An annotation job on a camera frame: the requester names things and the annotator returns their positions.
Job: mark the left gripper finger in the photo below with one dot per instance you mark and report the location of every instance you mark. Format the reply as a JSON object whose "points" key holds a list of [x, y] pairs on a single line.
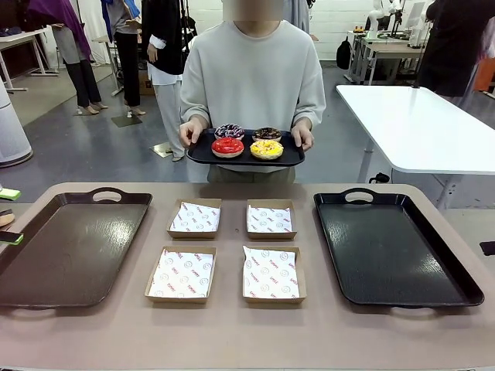
{"points": [[9, 194], [11, 238]]}

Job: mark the brown cardboard food box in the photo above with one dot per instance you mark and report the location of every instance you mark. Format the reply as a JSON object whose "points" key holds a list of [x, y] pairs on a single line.
{"points": [[272, 300], [193, 234], [270, 235], [178, 300]]}

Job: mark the small black serving tray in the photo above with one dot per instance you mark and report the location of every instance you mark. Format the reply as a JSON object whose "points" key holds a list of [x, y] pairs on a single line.
{"points": [[201, 156]]}

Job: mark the red glazed donut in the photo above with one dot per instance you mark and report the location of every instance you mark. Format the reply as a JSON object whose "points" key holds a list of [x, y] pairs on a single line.
{"points": [[220, 148]]}

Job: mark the chocolate donut with white stripes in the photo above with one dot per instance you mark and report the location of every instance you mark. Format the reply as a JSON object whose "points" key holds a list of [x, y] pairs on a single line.
{"points": [[229, 130]]}

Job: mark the yellow donut with sprinkles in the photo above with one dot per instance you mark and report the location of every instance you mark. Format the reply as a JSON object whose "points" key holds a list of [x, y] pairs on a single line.
{"points": [[259, 150]]}

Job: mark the chocolate donut with sprinkles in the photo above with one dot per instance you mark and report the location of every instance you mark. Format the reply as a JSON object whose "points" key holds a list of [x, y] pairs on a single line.
{"points": [[267, 133]]}

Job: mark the person's left forearm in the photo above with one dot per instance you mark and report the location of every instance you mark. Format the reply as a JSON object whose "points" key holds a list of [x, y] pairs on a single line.
{"points": [[309, 110]]}

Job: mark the person's right forearm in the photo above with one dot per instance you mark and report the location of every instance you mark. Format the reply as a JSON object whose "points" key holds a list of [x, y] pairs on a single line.
{"points": [[193, 108]]}

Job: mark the person's right hand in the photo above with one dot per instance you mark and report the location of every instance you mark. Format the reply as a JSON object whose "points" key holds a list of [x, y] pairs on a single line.
{"points": [[190, 133]]}

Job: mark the person's left hand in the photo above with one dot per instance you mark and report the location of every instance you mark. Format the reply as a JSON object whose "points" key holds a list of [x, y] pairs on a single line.
{"points": [[303, 137]]}

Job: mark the white cylindrical appliance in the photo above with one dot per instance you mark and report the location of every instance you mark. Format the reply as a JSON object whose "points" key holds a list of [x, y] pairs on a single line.
{"points": [[11, 131]]}

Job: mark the black table caster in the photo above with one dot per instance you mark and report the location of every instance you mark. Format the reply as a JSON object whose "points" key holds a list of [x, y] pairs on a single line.
{"points": [[379, 178]]}

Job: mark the large white table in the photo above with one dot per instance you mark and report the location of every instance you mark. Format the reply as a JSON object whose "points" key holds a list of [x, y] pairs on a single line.
{"points": [[417, 123]]}

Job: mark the white background table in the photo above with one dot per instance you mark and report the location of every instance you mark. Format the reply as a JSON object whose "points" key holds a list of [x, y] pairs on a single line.
{"points": [[23, 38]]}

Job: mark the mannequin with purple cape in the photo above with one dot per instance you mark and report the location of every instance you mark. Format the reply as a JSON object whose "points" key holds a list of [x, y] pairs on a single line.
{"points": [[73, 46]]}

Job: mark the brown cardboard carton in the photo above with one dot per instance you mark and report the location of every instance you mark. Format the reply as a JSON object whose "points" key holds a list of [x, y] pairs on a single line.
{"points": [[146, 85]]}

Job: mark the mannequin with black trousers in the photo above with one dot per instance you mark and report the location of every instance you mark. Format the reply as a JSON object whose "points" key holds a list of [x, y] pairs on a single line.
{"points": [[127, 58]]}

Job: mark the bystander in black clothes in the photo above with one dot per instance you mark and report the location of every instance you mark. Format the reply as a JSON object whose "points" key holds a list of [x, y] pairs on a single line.
{"points": [[452, 46]]}

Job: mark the mannequin with black jacket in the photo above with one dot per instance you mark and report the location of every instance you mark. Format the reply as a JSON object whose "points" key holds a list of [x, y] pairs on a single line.
{"points": [[166, 46]]}

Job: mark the background work desk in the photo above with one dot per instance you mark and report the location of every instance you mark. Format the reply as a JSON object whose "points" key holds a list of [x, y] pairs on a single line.
{"points": [[390, 52]]}

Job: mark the black backpack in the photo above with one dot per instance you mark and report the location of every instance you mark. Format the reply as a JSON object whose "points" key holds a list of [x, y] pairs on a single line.
{"points": [[344, 54]]}

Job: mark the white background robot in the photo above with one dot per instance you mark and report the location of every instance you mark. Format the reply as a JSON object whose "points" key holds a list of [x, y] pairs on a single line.
{"points": [[377, 17]]}

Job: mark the person in beige sweater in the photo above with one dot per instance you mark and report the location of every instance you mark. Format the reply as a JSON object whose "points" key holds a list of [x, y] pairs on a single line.
{"points": [[251, 77]]}

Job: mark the metal mannequin base plate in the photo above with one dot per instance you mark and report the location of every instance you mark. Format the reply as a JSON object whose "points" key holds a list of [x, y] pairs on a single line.
{"points": [[162, 148], [126, 121]]}

